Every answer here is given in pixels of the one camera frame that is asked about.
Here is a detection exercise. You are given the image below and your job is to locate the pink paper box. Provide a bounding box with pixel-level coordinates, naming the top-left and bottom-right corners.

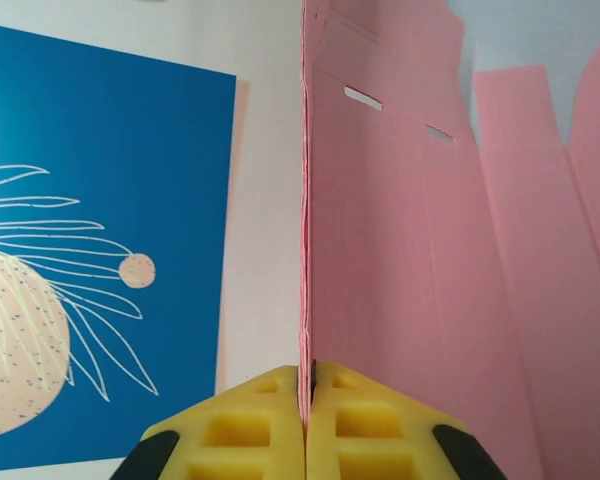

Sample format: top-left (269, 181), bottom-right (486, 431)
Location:
top-left (297, 0), bottom-right (600, 480)

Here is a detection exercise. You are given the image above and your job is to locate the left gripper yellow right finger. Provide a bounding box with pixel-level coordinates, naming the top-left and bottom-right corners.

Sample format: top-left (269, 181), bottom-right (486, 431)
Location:
top-left (306, 358), bottom-right (507, 480)

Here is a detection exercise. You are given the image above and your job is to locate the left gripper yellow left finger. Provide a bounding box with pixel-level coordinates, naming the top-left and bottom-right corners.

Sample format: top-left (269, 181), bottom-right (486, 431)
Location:
top-left (109, 364), bottom-right (307, 480)

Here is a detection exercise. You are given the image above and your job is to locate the blue illustrated poster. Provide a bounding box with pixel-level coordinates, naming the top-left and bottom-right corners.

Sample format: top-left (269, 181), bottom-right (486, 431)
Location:
top-left (0, 22), bottom-right (238, 474)

